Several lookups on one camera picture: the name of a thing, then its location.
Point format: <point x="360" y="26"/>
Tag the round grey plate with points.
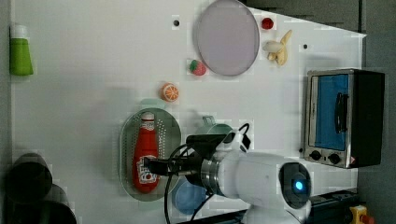
<point x="227" y="37"/>

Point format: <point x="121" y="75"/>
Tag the green oval metal strainer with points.
<point x="168" y="138"/>

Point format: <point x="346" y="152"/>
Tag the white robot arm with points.
<point x="277" y="188"/>

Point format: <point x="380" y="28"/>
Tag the toy orange half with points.
<point x="169" y="92"/>

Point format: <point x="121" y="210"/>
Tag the silver toaster oven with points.
<point x="344" y="115"/>

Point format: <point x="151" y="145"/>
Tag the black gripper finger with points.
<point x="159" y="170"/>
<point x="154" y="161"/>

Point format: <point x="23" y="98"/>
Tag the red toy strawberry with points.
<point x="197" y="68"/>

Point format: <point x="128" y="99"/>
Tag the green bottle white cap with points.
<point x="20" y="62"/>

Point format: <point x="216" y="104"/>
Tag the red plush ketchup bottle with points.
<point x="146" y="147"/>

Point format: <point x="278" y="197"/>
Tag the yellow red clamp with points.
<point x="360" y="215"/>

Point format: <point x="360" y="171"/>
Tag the small red toy fruit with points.
<point x="267" y="24"/>

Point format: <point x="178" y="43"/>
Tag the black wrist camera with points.
<point x="205" y="144"/>

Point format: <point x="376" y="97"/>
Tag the green metal cup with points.
<point x="210" y="126"/>

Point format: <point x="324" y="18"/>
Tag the blue bowl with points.
<point x="187" y="197"/>

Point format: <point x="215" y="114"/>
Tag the peeled toy banana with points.
<point x="277" y="51"/>

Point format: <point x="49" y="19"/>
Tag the dark cylinder container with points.
<point x="28" y="180"/>

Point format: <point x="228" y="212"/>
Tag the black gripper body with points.
<point x="187" y="165"/>

